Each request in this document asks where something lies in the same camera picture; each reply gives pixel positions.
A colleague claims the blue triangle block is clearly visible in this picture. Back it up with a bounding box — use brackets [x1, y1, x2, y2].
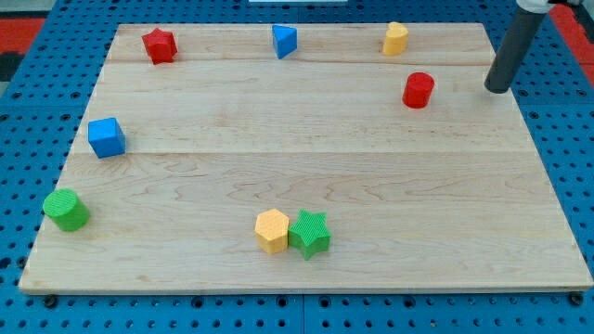
[272, 24, 298, 59]

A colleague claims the red cylinder block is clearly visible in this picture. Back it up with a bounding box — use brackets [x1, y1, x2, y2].
[402, 72, 435, 109]

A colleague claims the green star block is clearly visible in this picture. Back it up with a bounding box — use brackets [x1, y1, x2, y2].
[288, 209, 331, 261]

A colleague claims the wooden board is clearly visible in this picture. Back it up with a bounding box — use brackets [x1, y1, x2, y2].
[19, 23, 593, 295]

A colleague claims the blue cube block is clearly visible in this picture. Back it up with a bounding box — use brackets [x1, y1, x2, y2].
[87, 117, 126, 159]

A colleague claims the green cylinder block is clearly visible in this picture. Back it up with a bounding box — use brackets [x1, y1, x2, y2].
[43, 188, 90, 232]

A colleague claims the yellow hexagon block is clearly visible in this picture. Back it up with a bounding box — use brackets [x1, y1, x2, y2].
[254, 209, 290, 254]

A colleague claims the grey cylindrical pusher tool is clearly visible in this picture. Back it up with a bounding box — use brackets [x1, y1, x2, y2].
[484, 7, 546, 94]

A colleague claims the yellow heart block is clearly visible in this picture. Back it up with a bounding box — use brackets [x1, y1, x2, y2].
[382, 21, 409, 56]

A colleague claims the red star block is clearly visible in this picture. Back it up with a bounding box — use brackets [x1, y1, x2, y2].
[142, 28, 177, 65]

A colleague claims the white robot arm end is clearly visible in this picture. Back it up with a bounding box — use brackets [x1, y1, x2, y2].
[516, 0, 584, 14]

